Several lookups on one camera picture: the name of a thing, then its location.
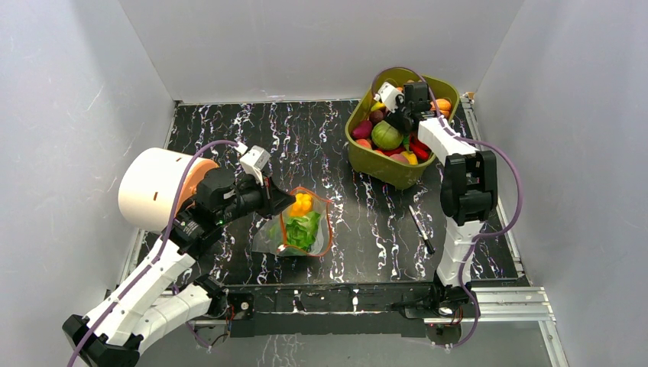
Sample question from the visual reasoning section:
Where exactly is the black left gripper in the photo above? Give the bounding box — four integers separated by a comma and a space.
218, 170, 296, 226

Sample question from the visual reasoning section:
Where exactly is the orange pumpkin toy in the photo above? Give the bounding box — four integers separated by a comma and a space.
430, 98, 452, 119

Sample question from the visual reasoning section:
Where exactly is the yellow bell pepper toy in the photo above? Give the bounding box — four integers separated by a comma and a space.
290, 193, 313, 217

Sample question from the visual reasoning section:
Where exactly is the clear zip top bag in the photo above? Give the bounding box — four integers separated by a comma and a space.
251, 187, 332, 257

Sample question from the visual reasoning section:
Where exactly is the green lettuce toy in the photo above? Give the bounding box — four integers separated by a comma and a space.
277, 212, 322, 256

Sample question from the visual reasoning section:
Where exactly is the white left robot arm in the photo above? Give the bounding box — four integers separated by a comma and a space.
63, 161, 295, 366

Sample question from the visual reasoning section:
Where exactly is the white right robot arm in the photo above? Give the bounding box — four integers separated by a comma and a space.
375, 82, 497, 317

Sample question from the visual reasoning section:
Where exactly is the yellow banana toy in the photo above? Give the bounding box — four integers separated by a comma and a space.
370, 102, 386, 112

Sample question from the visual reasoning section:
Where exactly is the dark brown round toy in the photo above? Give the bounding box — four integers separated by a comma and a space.
368, 109, 384, 125

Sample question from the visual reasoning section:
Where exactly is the green cabbage toy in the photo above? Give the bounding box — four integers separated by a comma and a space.
371, 121, 403, 151

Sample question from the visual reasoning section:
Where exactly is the red chili pepper toy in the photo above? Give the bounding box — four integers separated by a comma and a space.
376, 137, 433, 165

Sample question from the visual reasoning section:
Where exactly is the olive green plastic bin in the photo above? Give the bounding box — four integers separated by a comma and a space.
344, 67, 460, 190

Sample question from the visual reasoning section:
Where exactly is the dark red beet toy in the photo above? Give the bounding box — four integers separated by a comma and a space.
350, 120, 374, 140

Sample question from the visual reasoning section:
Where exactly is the pink peach toy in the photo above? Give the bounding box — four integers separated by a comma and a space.
355, 139, 373, 150

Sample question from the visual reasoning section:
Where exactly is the white orange cylinder roll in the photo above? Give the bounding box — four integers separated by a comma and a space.
118, 148, 191, 233

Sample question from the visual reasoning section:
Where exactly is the black white pen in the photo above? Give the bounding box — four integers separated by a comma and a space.
408, 205, 436, 255

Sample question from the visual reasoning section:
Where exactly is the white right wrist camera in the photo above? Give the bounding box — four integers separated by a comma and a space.
374, 82, 404, 112

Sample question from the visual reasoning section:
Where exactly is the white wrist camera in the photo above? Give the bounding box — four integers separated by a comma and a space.
374, 82, 404, 112
239, 145, 271, 187

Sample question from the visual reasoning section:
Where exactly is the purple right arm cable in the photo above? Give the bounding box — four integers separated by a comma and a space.
371, 67, 523, 348

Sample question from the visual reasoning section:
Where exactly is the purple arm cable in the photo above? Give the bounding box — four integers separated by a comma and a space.
66, 140, 244, 367
371, 67, 523, 348

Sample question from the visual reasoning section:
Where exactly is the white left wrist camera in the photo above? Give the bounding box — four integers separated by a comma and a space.
239, 145, 271, 187

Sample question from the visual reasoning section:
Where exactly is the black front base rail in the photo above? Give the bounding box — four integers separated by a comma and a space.
228, 282, 435, 338

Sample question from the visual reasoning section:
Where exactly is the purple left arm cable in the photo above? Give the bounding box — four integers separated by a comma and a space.
66, 140, 244, 367

